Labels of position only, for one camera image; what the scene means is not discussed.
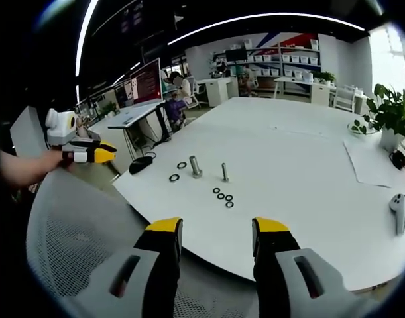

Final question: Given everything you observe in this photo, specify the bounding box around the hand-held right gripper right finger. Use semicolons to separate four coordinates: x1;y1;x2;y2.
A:
251;217;382;318

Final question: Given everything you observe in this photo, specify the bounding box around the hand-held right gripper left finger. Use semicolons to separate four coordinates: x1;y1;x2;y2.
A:
62;217;184;318

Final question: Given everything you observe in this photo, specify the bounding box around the thick threaded stud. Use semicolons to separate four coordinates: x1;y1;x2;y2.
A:
188;155;203;180

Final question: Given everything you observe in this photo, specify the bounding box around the person's left hand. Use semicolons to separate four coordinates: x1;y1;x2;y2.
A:
44;148;76;174

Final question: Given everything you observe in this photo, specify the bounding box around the grey partition panel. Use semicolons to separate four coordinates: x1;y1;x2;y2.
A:
9;105;48;157

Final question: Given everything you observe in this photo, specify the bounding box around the black computer mouse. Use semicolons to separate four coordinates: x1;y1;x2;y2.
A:
128;156;154;175

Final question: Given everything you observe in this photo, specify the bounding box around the white office desk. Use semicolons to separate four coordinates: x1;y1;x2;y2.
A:
107;100;172;158

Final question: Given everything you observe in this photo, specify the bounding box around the small computer monitor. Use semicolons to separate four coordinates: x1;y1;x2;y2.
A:
113;79;135;109

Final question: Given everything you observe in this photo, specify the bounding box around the white mesh office chair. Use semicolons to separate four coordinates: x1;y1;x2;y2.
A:
25;168;256;318

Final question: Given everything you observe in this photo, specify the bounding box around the large computer monitor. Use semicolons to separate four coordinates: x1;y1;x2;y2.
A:
129;57;164;108

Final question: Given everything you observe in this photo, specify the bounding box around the purple cloth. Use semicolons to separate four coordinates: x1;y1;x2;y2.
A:
164;98;187;125

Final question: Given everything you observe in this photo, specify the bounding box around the ceiling light strip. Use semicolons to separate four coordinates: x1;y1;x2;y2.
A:
166;12;367;46
74;0;102;104

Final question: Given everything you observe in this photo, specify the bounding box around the white cabinet counter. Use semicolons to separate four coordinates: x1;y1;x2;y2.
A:
196;76;240;108

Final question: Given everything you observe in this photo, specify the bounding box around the white handheld controller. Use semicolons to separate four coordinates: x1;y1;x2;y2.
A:
388;193;405;235

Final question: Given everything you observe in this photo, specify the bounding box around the white paper sheet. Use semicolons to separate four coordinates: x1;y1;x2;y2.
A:
342;138;403;189

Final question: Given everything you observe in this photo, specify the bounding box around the small plant in white bowl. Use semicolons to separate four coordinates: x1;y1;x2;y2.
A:
347;118;381;136

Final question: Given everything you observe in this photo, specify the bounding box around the white side desk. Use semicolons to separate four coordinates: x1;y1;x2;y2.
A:
273;75;337;107

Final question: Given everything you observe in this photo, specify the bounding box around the white slatted chair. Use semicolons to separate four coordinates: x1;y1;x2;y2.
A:
333;85;357;111

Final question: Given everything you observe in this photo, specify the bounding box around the large potted green plant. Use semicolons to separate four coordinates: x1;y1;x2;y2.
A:
363;83;405;152

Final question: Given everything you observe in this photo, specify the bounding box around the green plant on side desk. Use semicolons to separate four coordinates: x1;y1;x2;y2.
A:
312;70;337;85

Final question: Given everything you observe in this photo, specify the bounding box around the shelf with white bins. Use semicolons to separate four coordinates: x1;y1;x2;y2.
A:
224;32;322;91

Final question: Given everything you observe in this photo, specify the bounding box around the small black cable bundle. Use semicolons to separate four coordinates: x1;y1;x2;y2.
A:
388;150;405;170

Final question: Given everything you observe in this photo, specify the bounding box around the black wall screen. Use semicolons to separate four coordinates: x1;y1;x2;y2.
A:
225;48;248;62

